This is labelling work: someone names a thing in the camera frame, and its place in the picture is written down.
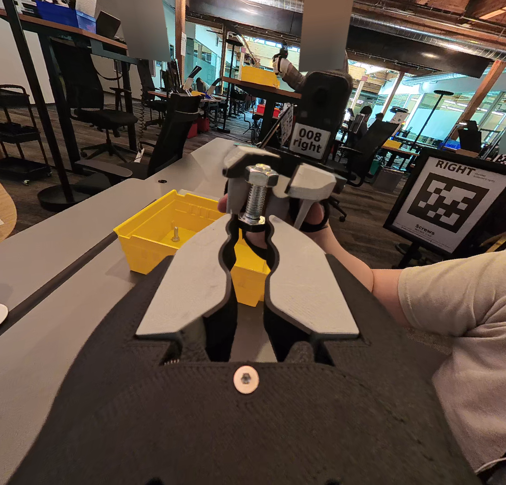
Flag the round wooden table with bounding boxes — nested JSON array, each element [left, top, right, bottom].
[[0, 182, 17, 242]]

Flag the black office chair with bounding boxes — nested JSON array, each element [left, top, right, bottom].
[[336, 120, 401, 188], [71, 44, 139, 162], [75, 93, 202, 196]]

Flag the framed marker sign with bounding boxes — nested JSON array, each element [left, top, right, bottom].
[[383, 149, 506, 255]]

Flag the black pole stand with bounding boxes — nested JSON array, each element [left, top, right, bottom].
[[0, 0, 92, 213]]

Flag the person's right hand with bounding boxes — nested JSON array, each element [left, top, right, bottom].
[[217, 193, 342, 259]]

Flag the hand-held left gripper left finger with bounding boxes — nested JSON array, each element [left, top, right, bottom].
[[135, 214, 239, 344]]

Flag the black utility cart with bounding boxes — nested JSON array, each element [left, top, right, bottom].
[[0, 85, 52, 186]]

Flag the silver ceiling duct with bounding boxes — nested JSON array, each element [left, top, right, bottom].
[[190, 0, 506, 62]]

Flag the grey waste bin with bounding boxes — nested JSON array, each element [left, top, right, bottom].
[[372, 165, 406, 193]]

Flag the yellow plastic bin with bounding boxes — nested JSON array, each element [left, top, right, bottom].
[[240, 66, 280, 89], [114, 189, 272, 307]]

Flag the blue plastic bin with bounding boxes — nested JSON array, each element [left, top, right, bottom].
[[36, 0, 97, 33]]

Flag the wooden standing desk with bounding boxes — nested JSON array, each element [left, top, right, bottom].
[[0, 8, 140, 173], [221, 75, 303, 137]]

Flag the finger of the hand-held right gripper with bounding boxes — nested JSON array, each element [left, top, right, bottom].
[[285, 163, 337, 202], [222, 144, 282, 215]]

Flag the black sign stand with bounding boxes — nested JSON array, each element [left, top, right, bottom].
[[395, 242, 427, 269]]

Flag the silver hex nut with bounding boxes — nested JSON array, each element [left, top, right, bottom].
[[245, 164, 280, 188]]

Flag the black coiled cable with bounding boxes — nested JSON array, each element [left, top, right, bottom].
[[135, 99, 148, 147]]

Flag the black floor lamp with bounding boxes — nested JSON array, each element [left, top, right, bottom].
[[433, 89, 456, 137]]

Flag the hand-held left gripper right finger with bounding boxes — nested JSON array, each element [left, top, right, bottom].
[[263, 215, 360, 340]]

